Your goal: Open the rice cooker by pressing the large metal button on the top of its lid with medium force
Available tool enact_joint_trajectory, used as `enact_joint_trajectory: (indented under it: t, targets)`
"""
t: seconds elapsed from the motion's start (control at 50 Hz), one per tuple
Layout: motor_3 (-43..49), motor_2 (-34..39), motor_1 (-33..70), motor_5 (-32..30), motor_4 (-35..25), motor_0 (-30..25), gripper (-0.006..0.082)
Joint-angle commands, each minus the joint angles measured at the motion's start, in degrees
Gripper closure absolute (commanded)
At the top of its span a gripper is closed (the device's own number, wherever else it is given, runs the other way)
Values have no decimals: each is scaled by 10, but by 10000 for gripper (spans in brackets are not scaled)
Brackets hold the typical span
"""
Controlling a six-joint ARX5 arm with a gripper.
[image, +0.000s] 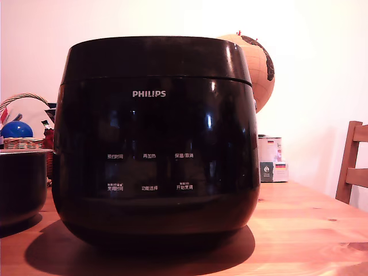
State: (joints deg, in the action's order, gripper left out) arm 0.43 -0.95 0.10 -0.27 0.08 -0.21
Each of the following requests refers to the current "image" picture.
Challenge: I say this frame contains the black rice cooker lid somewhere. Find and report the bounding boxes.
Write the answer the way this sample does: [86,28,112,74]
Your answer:
[60,36,253,86]

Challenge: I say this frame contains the black Philips rice cooker body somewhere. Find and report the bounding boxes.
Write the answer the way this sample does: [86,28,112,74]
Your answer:
[51,75,262,251]

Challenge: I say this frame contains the white tin with flag label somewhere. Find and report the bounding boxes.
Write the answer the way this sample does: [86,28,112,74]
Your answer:
[257,134,283,163]

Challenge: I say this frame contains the small box with German flag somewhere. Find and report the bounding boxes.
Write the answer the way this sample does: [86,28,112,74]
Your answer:
[259,160,289,183]

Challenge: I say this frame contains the cork globe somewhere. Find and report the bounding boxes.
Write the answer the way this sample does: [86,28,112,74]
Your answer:
[217,29,276,114]

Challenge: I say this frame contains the red object in basket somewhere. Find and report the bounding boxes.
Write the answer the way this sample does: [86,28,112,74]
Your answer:
[43,128,56,150]

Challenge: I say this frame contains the wooden chair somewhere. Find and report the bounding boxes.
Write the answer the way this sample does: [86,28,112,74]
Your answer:
[335,120,368,205]

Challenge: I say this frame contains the blue ball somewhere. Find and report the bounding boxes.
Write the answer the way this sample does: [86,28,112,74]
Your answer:
[0,120,34,139]

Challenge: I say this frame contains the black inner cooking pot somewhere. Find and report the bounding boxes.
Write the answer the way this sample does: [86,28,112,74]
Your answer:
[0,149,48,228]

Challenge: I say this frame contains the woven wicker basket with handle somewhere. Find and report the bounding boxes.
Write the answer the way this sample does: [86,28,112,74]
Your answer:
[0,92,56,179]

